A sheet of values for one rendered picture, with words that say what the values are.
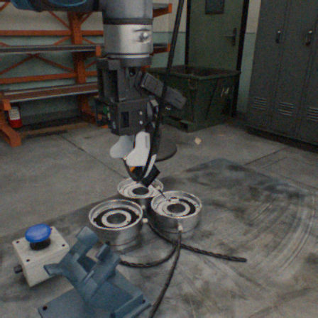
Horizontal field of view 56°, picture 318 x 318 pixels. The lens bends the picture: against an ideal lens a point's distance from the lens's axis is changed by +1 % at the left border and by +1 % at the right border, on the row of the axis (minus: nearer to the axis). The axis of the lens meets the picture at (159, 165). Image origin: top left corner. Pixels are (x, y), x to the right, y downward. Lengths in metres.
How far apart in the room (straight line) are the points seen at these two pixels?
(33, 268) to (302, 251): 0.46
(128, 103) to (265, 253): 0.36
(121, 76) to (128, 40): 0.05
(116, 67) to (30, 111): 3.97
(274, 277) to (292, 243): 0.10
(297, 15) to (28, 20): 3.02
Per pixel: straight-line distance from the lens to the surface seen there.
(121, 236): 0.57
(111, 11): 0.47
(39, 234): 0.52
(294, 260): 0.60
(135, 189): 0.71
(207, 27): 4.78
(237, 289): 0.52
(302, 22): 3.41
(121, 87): 0.48
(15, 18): 4.33
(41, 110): 4.46
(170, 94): 0.53
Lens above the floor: 1.17
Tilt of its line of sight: 25 degrees down
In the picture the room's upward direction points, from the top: straight up
